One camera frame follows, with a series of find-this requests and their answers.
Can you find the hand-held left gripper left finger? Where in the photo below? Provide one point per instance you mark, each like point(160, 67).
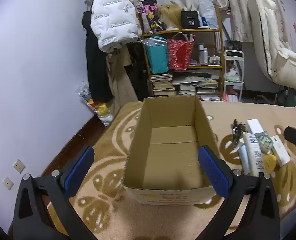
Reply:
point(79, 172)

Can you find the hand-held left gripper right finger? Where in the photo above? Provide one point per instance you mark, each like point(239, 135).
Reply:
point(214, 172)

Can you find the white remote control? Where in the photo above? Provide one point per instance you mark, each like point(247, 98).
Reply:
point(280, 151)

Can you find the round green patterned tin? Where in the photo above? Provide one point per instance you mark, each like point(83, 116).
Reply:
point(265, 142)

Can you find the small white tube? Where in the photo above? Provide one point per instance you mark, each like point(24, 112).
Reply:
point(244, 160)

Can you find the yellow sponge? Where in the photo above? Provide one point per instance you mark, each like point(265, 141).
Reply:
point(269, 162)

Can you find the pale blue power bank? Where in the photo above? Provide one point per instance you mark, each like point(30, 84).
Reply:
point(254, 127)

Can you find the cardboard box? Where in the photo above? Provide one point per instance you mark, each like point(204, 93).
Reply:
point(173, 160)

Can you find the white lotion bottle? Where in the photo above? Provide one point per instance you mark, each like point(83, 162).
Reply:
point(254, 155)

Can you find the bunch of keys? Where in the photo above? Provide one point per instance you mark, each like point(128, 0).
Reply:
point(238, 131)

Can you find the dark green bag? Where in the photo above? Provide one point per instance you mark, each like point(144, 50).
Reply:
point(291, 98)

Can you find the plastic bag of toys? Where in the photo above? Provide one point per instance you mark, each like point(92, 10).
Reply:
point(100, 110)

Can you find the green tissue pack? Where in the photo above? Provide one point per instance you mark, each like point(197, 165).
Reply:
point(234, 78)

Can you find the stack of books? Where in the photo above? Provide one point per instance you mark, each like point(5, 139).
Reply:
point(188, 87)

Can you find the beige trench coat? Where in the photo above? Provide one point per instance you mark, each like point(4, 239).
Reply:
point(120, 80)

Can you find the white trolley cart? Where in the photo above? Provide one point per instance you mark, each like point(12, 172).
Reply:
point(234, 53)

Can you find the black coat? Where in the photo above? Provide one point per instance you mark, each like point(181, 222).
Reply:
point(95, 67)

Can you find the dark hanging garment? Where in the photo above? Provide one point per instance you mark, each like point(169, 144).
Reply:
point(138, 75)

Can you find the row of cosmetic bottles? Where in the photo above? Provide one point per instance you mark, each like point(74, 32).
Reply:
point(201, 53)

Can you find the red gift bag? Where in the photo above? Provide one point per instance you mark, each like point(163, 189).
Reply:
point(178, 55)

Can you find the teal gift bag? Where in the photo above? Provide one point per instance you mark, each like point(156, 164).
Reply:
point(158, 60)

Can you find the wooden shelf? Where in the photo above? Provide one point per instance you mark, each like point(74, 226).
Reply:
point(183, 31)

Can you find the clear plastic bag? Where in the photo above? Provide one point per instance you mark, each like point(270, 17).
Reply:
point(208, 12)

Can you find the black box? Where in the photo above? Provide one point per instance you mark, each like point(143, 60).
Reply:
point(189, 20)

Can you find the white puffer jacket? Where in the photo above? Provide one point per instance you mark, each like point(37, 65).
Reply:
point(113, 17)

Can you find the blonde wig head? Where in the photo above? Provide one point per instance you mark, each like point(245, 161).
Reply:
point(170, 15)

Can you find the purple patterned bag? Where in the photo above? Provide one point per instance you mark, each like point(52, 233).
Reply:
point(150, 15)

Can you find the white wall socket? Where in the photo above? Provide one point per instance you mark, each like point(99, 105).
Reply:
point(18, 165)
point(8, 183)

